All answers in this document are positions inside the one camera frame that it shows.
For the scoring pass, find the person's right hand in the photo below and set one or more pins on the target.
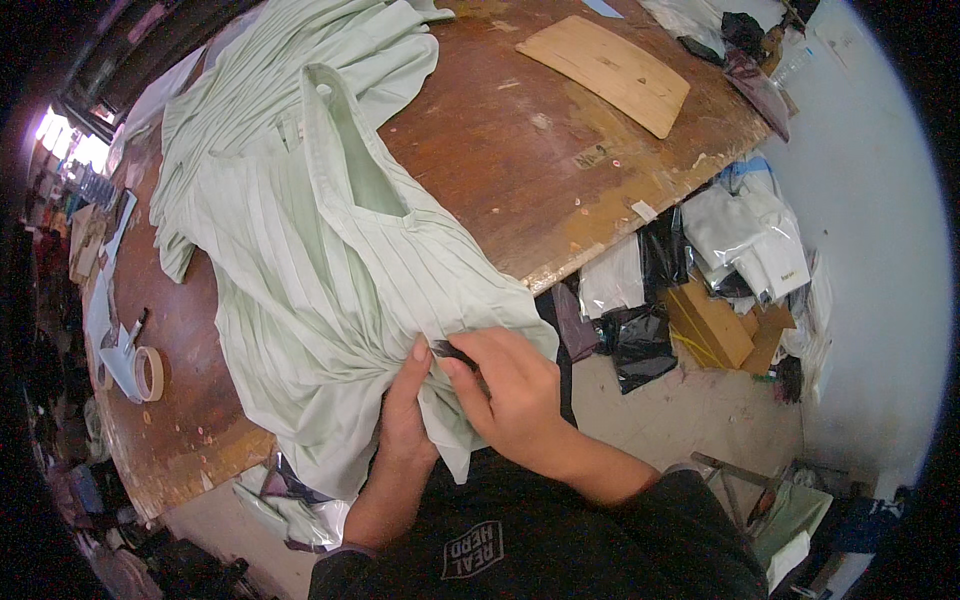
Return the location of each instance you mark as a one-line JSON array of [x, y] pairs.
[[517, 397]]

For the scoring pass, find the person's left hand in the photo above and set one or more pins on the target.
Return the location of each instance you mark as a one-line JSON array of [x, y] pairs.
[[403, 420]]

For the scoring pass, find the small black thread cutter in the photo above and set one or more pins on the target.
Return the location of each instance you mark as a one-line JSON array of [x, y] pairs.
[[452, 350]]

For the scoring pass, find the pale green pleated garment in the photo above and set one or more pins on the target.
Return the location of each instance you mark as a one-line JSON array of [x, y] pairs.
[[322, 255]]

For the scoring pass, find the clear plastic bag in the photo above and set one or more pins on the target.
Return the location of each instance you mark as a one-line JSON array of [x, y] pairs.
[[300, 510]]

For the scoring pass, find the person's body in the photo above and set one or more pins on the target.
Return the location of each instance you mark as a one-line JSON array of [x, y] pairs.
[[540, 547]]

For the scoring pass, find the brown cardboard box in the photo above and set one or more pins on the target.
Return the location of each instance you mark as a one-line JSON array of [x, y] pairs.
[[712, 322]]

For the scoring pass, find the beige masking tape roll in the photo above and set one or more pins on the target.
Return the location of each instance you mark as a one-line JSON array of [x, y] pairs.
[[150, 373]]

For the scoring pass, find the black marker pen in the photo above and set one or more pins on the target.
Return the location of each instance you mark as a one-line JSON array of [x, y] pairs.
[[139, 326]]

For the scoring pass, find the heap of plastic garment bags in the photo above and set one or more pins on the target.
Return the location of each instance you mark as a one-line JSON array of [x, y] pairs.
[[750, 240]]

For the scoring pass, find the heap of floor clutter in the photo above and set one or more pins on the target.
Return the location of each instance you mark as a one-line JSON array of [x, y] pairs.
[[135, 540]]

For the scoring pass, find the white paper pattern pieces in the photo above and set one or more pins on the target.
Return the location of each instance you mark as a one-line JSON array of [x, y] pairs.
[[112, 330]]

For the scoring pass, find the curved wooden board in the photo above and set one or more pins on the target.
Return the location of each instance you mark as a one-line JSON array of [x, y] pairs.
[[607, 71]]

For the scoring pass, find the brown cardboard pieces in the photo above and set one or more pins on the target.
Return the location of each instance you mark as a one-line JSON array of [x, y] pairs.
[[86, 244]]

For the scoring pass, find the light blue paper piece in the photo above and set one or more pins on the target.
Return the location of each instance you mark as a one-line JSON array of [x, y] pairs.
[[601, 7]]

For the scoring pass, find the dark cloth pile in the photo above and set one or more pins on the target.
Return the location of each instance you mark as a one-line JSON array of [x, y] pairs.
[[750, 67]]

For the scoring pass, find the cluttered shelf of goods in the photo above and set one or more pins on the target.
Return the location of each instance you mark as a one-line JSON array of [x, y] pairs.
[[75, 172]]

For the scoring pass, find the clear plastic bottle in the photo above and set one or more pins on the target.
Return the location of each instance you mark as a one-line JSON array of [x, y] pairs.
[[791, 66]]

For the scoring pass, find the metal frame stool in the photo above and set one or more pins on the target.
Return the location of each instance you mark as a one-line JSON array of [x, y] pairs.
[[772, 510]]

